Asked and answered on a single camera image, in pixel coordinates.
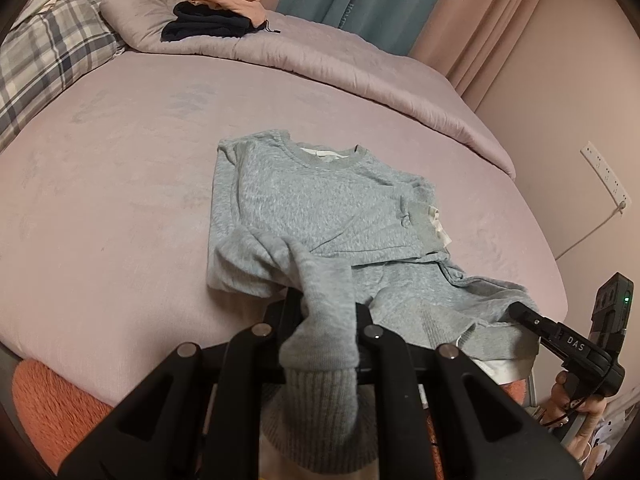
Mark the pink quilt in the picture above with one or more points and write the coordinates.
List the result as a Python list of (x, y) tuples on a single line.
[(350, 60)]

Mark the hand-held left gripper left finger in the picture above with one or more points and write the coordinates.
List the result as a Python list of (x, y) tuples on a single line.
[(280, 317)]

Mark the person's right hand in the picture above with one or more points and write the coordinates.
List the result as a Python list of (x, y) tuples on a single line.
[(562, 400)]

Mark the grey sweater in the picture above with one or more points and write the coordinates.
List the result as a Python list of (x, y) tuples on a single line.
[(310, 195)]

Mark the folded navy clothes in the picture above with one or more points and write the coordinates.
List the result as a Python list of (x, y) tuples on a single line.
[(200, 25)]

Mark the orange rug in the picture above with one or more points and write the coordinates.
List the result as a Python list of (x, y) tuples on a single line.
[(55, 410)]

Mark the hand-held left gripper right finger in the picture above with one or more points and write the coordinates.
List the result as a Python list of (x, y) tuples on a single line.
[(364, 320)]

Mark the white printed cloth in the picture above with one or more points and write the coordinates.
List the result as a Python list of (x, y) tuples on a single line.
[(615, 435)]

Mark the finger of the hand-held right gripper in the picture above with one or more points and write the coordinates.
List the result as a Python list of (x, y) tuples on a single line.
[(560, 335)]

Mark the white wall power strip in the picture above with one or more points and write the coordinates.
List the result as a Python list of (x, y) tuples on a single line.
[(605, 175)]

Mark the teal curtain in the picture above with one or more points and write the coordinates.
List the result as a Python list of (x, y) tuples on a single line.
[(380, 0)]

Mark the plaid pillow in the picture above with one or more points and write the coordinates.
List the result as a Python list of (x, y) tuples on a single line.
[(45, 50)]

